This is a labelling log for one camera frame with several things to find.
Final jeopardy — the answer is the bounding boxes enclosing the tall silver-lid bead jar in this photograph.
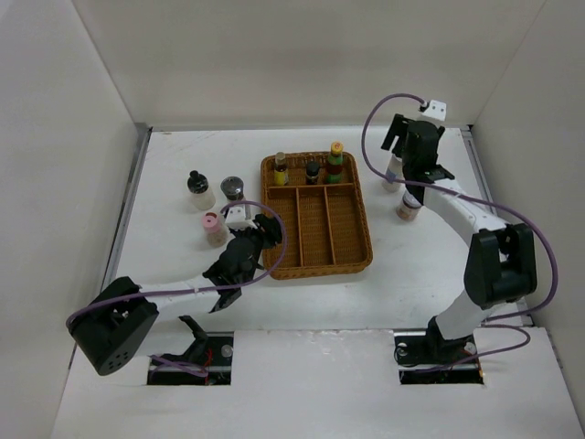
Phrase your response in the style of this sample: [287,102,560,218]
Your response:
[382,153,402,193]

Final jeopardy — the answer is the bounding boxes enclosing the white-lid red-label jar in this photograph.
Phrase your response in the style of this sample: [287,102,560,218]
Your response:
[396,191,422,221]

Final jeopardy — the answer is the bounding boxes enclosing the small gold-cap yellow bottle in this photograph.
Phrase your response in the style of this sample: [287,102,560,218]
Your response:
[273,152,289,187]

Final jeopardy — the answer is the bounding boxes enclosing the yellow-cap brown sauce bottle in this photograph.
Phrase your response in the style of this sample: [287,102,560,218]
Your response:
[325,142,344,184]

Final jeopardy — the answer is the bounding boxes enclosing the small dark-lid pepper shaker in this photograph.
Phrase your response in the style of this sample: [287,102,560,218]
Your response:
[305,160,320,185]

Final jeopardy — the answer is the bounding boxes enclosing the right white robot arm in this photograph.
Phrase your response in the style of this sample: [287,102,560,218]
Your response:
[382,114,537,365]

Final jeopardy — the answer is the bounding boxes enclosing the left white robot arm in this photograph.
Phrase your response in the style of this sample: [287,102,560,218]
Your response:
[66,214,287,378]

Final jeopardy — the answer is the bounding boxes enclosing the pink-lid spice jar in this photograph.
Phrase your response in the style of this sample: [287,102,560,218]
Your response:
[201,211,228,248]

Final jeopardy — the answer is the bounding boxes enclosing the brown wicker divided basket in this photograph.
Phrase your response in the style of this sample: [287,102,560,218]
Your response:
[261,152,373,281]

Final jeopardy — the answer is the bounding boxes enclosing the chrome-top glass shaker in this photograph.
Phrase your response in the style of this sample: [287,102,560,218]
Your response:
[220,176,245,202]

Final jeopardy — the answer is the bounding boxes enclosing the black-stopper glass bottle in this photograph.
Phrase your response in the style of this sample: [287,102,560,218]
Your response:
[186,170,216,210]

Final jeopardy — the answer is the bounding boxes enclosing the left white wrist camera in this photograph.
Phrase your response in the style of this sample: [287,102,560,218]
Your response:
[225,206,257,230]

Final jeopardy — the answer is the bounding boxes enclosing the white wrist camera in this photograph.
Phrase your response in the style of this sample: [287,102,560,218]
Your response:
[417,100,447,123]
[225,206,257,230]

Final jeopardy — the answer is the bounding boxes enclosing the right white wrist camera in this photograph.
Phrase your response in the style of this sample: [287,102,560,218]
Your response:
[417,100,447,123]

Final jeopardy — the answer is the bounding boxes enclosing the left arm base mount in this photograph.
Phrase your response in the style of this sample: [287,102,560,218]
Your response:
[146,316,234,387]

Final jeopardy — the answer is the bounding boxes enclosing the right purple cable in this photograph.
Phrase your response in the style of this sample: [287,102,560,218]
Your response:
[361,92,559,372]

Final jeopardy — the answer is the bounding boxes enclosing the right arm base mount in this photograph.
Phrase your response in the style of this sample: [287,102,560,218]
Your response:
[394,330,484,385]

